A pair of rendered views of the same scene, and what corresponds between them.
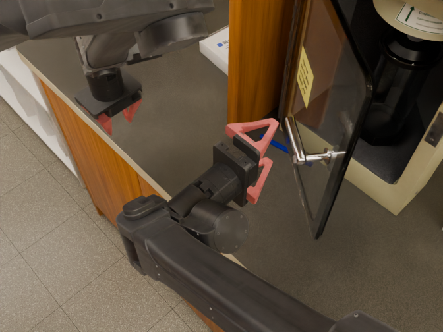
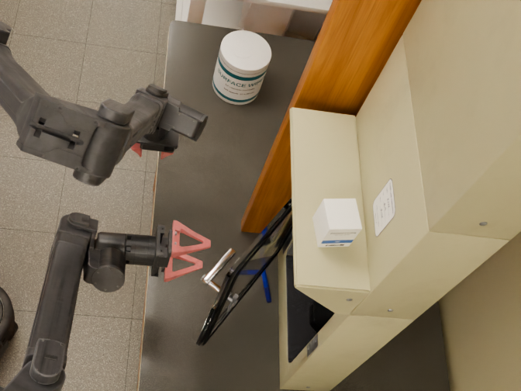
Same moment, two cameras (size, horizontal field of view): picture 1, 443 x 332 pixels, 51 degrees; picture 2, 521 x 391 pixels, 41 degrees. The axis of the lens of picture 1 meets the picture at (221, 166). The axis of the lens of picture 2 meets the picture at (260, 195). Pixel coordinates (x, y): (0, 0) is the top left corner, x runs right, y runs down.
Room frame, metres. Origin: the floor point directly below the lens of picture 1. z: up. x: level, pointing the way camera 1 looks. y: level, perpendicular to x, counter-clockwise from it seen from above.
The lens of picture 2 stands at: (-0.06, -0.36, 2.41)
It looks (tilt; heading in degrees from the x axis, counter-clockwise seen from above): 58 degrees down; 23
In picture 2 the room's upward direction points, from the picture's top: 24 degrees clockwise
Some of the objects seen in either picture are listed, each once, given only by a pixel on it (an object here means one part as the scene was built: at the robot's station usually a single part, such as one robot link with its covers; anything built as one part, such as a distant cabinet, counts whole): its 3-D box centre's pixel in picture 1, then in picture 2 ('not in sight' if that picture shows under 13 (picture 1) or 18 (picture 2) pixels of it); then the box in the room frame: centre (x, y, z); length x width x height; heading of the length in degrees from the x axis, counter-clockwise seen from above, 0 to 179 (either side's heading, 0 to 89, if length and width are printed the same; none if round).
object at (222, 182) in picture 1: (219, 185); (144, 250); (0.37, 0.00, 1.20); 0.07 x 0.07 x 0.10; 45
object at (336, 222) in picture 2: not in sight; (336, 223); (0.49, -0.25, 1.54); 0.05 x 0.05 x 0.06; 51
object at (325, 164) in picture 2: not in sight; (319, 208); (0.54, -0.20, 1.46); 0.32 x 0.12 x 0.10; 44
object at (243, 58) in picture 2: not in sight; (240, 68); (0.97, 0.28, 1.02); 0.13 x 0.13 x 0.15
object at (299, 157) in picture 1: (305, 139); (224, 272); (0.46, -0.13, 1.20); 0.10 x 0.05 x 0.03; 7
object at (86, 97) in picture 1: (105, 82); (155, 125); (0.58, 0.20, 1.21); 0.10 x 0.07 x 0.07; 133
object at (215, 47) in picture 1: (236, 52); not in sight; (0.94, -0.04, 0.96); 0.16 x 0.12 x 0.04; 39
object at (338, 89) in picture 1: (312, 108); (258, 258); (0.53, -0.15, 1.19); 0.30 x 0.01 x 0.40; 7
